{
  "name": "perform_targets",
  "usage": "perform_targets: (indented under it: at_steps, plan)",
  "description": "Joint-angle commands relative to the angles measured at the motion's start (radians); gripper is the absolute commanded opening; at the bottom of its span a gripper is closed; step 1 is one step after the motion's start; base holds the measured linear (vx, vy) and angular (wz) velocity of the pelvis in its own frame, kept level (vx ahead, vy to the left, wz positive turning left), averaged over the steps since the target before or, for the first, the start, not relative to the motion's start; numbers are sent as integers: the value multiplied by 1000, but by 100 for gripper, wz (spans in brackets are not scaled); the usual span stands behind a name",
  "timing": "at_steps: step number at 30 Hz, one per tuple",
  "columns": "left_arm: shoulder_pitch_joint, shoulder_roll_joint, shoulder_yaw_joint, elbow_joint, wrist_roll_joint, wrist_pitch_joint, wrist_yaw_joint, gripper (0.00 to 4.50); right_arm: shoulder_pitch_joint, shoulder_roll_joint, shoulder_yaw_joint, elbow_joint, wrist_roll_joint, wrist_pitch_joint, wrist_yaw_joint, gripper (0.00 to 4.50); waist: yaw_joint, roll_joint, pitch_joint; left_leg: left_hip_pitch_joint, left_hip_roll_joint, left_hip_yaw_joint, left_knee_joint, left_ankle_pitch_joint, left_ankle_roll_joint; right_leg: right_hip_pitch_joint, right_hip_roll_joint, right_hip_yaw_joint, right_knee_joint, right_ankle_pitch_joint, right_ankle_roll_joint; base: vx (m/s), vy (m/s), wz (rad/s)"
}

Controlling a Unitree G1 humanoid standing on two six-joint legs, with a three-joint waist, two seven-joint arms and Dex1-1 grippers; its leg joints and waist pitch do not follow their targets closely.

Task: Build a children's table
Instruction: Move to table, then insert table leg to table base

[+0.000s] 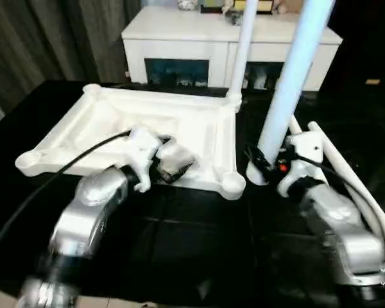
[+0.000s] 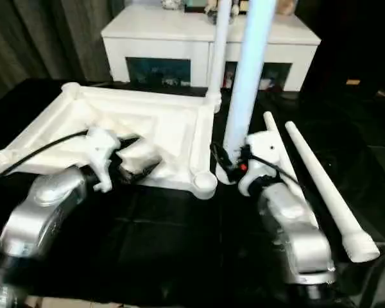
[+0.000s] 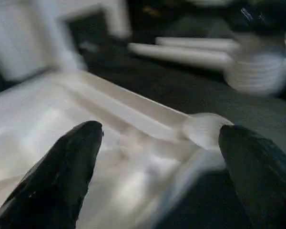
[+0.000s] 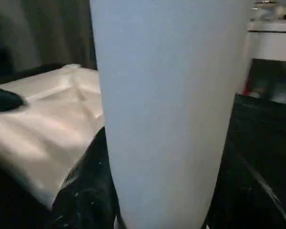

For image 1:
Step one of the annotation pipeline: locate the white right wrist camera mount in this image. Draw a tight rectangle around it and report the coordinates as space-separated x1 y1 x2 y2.
277 130 325 198

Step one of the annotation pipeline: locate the white plastic table top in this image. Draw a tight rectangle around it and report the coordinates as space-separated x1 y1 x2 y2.
14 83 247 202

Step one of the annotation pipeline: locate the white plastic table leg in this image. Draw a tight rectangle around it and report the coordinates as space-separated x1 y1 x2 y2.
245 0 338 187
287 114 385 258
225 0 258 112
307 121 385 232

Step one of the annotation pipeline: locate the dark object on cabinet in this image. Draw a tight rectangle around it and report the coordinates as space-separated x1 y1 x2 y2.
227 9 245 27

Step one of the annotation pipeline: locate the brown plush toy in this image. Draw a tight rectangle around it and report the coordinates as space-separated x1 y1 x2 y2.
272 0 296 15

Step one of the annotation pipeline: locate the white cabinet with glass doors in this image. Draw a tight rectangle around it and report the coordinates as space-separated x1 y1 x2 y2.
121 6 344 93

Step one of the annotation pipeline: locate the black mat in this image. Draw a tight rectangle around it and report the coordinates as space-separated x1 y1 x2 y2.
0 79 385 301

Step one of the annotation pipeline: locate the small yellow black box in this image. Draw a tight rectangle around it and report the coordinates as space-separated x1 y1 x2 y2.
233 0 274 15

